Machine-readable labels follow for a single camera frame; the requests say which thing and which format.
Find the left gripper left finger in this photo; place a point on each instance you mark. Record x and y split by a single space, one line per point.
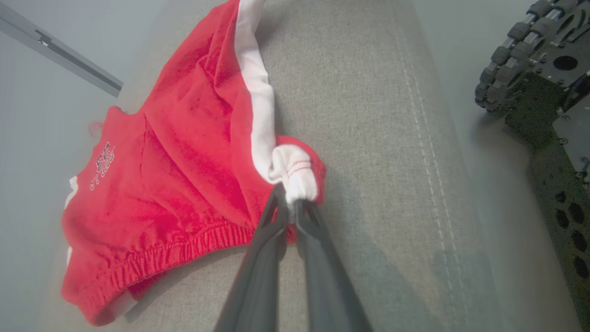
258 286

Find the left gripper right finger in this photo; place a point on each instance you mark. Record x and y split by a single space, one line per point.
327 286

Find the black robot omni wheel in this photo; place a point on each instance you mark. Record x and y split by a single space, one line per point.
507 69

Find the red shorts white side stripe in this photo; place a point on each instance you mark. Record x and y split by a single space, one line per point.
184 161

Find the black robot base chassis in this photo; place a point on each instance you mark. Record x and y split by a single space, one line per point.
567 207

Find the grey aluminium rail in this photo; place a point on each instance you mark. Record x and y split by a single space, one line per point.
69 57

